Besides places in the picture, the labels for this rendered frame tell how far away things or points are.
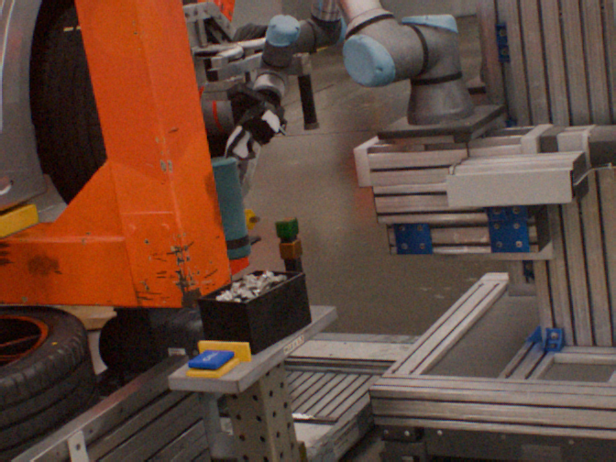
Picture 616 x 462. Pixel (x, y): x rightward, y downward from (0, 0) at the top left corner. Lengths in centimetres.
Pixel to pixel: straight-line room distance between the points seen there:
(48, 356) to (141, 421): 24
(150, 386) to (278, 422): 29
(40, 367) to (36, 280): 39
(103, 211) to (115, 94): 29
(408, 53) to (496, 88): 35
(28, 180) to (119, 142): 44
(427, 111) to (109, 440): 98
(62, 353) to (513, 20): 122
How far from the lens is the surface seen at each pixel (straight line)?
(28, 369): 258
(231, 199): 312
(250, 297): 255
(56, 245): 285
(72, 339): 270
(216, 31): 341
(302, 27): 299
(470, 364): 298
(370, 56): 260
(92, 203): 278
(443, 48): 270
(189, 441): 282
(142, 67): 258
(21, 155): 303
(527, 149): 266
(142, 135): 262
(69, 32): 322
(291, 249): 272
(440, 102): 270
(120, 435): 262
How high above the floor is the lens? 129
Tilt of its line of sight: 14 degrees down
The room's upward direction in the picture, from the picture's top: 9 degrees counter-clockwise
